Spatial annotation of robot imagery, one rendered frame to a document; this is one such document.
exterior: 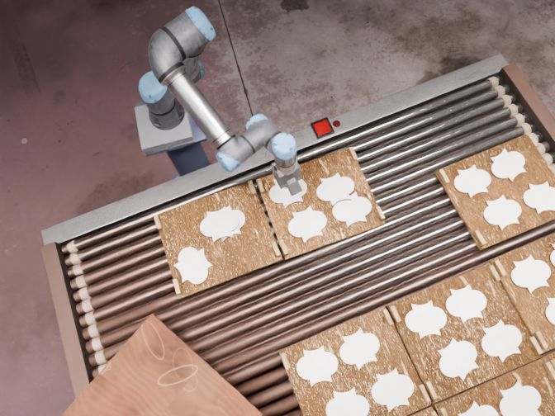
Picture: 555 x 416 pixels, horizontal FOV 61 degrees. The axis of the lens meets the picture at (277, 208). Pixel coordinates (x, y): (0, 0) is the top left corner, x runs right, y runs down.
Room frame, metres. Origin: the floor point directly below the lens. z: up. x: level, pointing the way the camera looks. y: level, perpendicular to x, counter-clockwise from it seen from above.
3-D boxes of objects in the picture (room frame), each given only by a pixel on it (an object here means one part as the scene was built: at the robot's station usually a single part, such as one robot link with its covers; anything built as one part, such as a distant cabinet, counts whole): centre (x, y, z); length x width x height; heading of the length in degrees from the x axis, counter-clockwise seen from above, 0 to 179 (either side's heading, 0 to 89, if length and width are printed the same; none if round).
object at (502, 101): (0.76, -0.11, 0.90); 1.95 x 0.05 x 0.05; 104
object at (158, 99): (1.17, 0.40, 1.08); 0.13 x 0.12 x 0.14; 123
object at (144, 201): (0.93, -0.07, 0.89); 2.08 x 0.09 x 0.06; 104
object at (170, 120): (1.16, 0.41, 0.97); 0.15 x 0.15 x 0.10
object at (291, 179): (0.69, -0.06, 1.13); 0.12 x 0.09 x 0.16; 18
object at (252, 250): (0.57, 0.25, 0.93); 0.41 x 0.35 x 0.02; 102
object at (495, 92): (0.81, -0.10, 0.90); 1.95 x 0.05 x 0.05; 104
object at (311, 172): (0.65, -0.17, 0.93); 0.41 x 0.35 x 0.02; 101
